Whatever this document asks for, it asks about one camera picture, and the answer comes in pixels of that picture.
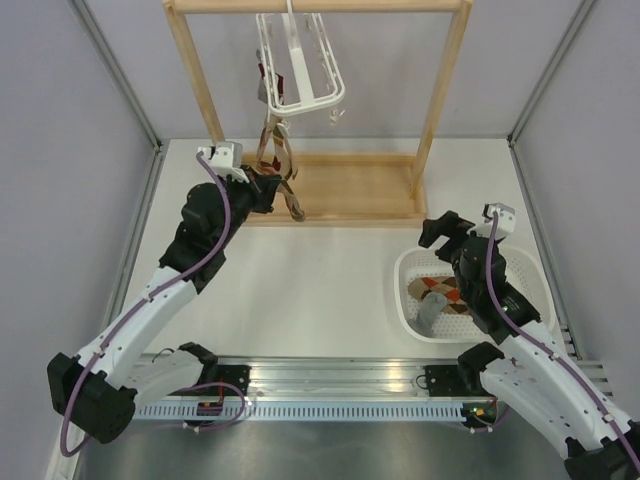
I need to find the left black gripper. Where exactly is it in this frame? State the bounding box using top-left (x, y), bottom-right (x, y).
top-left (215, 164), bottom-right (283, 249)

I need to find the beige argyle sock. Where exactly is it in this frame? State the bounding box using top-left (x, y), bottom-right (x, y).
top-left (407, 276), bottom-right (470, 315)
top-left (253, 47), bottom-right (307, 224)

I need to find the beige argyle sock front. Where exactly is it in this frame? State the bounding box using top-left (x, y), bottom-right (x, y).
top-left (407, 276), bottom-right (470, 315)

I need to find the grey sock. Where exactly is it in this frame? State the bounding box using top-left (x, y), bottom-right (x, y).
top-left (413, 292), bottom-right (448, 336)

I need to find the white plastic clip hanger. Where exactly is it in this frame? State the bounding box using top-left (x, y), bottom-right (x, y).
top-left (255, 1), bottom-right (346, 119)

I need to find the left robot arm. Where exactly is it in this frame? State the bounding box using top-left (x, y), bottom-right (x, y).
top-left (46, 166), bottom-right (282, 457)

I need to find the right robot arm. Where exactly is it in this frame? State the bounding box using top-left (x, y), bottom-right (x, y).
top-left (418, 203), bottom-right (639, 479)

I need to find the white hanger clip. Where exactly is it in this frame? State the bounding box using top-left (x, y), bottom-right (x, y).
top-left (329, 106), bottom-right (345, 127)

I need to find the white perforated plastic basket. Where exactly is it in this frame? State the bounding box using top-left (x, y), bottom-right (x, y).
top-left (393, 247), bottom-right (555, 344)

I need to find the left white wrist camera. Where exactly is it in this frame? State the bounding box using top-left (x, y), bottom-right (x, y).
top-left (196, 141), bottom-right (249, 183)

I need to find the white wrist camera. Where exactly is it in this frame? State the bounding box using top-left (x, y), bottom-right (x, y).
top-left (479, 203), bottom-right (517, 240)
top-left (196, 141), bottom-right (249, 183)

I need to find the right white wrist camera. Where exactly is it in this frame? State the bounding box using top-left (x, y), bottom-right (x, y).
top-left (479, 203), bottom-right (517, 240)

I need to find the wooden hanger rack frame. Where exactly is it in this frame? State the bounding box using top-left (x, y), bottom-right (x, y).
top-left (163, 1), bottom-right (473, 228)

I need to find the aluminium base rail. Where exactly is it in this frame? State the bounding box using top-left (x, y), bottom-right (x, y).
top-left (134, 354), bottom-right (616, 401)

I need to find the left aluminium frame post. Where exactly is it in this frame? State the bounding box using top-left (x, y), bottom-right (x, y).
top-left (67, 0), bottom-right (166, 154)

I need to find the aluminium frame post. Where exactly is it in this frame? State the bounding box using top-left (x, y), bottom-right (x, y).
top-left (67, 0), bottom-right (166, 154)
top-left (507, 0), bottom-right (601, 146)

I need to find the white slotted cable duct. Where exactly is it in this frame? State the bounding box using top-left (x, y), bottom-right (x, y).
top-left (134, 400), bottom-right (465, 422)

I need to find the right aluminium frame post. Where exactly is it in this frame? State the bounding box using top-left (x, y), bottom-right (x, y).
top-left (507, 0), bottom-right (601, 146)

